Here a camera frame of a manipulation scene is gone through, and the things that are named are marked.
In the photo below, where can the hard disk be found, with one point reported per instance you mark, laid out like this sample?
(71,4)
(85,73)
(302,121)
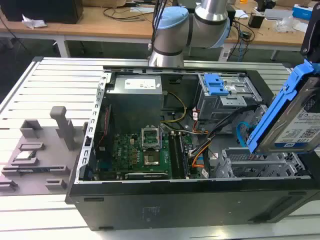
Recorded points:
(295,120)

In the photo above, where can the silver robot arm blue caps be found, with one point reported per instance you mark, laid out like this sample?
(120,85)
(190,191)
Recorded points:
(170,37)

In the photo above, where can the RAM stick in slot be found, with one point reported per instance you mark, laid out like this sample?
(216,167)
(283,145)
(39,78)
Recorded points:
(184,160)

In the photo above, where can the clear plastic bag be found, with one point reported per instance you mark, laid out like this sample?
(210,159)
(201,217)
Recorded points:
(291,25)

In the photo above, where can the blue cardboard box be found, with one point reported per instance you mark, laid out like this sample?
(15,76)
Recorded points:
(302,11)

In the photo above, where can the grey flat box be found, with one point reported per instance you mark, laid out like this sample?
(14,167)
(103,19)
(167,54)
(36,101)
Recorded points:
(277,13)

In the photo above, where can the small black box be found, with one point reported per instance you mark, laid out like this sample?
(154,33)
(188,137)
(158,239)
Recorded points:
(256,20)

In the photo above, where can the blue plastic drive latch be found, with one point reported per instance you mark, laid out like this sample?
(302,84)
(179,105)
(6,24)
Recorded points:
(214,85)

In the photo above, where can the grey metal drive cage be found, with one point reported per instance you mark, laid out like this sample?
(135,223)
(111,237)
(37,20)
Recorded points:
(212,107)

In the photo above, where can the grey power supply unit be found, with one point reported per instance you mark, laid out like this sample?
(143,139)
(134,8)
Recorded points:
(135,105)

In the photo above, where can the CPU socket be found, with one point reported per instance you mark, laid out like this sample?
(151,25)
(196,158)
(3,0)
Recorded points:
(151,160)

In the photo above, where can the wooden desk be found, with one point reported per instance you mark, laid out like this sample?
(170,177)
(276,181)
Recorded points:
(100,27)

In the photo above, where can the black graphics card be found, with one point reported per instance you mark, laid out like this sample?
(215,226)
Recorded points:
(147,175)

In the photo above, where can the black open PC case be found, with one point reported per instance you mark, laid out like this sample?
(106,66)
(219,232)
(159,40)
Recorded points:
(175,205)

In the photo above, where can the green motherboard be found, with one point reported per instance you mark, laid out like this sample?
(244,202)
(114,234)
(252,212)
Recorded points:
(125,150)

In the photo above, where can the large black box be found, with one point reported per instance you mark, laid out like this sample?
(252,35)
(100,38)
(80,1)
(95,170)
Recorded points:
(42,10)

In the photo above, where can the crumpled white paper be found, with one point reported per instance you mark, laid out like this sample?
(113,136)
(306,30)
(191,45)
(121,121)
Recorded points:
(33,23)

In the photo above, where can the grey parts rack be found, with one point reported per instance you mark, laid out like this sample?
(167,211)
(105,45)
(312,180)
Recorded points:
(50,160)

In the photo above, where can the silver CPU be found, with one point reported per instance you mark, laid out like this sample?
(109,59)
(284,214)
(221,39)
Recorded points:
(24,155)

